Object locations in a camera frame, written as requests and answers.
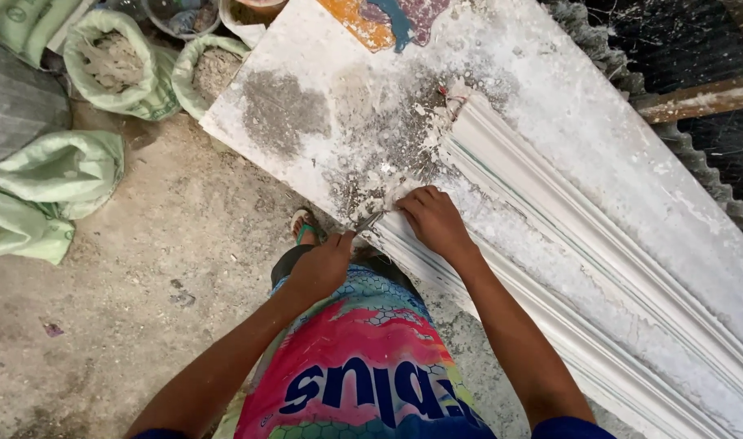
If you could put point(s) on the person's right hand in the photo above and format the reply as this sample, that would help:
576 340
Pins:
438 222

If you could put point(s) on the person's left hand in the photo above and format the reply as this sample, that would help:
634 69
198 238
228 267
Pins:
320 268

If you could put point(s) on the person's left fingers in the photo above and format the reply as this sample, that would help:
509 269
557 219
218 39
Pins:
348 239

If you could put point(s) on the person's right fingers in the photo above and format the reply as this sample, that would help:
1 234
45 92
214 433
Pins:
417 200

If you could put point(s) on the metal scraper blade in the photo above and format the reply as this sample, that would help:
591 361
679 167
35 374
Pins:
370 221

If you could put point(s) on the white plaster cornice moulding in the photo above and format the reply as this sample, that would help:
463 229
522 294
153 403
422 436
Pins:
591 225
530 317

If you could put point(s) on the heap of plaster crumbs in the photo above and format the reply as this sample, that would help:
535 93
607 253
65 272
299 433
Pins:
408 164

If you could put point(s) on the colourful printed shirt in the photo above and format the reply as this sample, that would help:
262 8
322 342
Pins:
359 366

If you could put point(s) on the green sack of grey powder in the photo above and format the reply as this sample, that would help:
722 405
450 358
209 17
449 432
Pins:
210 73

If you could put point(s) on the white plastic bucket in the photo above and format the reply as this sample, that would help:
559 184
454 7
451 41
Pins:
249 15

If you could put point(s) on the clear plastic bucket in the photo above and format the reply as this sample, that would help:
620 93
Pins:
182 18

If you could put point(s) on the green sack of plaster chunks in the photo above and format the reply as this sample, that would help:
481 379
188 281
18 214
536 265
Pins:
112 67

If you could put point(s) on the plaster-stained wooden beam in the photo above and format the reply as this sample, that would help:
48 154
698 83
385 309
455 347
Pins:
701 97

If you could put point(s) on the small purple scrap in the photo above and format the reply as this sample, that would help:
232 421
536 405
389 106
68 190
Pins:
53 330

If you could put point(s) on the dark corrugated sheet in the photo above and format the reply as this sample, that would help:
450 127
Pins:
682 42

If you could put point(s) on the crumpled empty green sack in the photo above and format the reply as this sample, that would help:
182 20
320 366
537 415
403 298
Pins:
42 195

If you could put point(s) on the grey woven sack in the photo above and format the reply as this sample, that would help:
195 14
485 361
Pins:
18 103

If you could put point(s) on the full green printed sack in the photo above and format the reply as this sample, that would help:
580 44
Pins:
24 24

